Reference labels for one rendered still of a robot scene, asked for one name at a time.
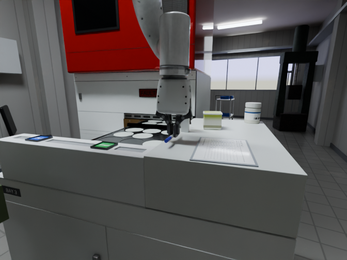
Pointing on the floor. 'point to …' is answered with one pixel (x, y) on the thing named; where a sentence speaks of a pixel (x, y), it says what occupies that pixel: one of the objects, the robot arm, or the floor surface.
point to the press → (300, 48)
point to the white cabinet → (123, 231)
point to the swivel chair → (8, 120)
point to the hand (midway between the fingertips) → (173, 130)
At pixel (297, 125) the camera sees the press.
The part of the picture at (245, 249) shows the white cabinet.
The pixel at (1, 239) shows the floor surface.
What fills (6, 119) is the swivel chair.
